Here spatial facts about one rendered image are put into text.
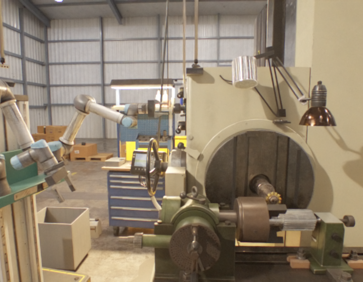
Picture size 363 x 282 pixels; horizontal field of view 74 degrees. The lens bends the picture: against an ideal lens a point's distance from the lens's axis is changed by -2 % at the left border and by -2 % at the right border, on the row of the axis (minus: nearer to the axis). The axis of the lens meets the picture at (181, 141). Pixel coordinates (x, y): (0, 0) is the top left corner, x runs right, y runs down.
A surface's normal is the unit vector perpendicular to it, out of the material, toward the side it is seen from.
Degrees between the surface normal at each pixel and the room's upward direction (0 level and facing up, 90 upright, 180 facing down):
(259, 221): 69
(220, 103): 90
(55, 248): 90
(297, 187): 90
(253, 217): 62
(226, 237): 90
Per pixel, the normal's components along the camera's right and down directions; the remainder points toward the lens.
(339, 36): -0.05, 0.12
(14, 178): 0.98, 0.02
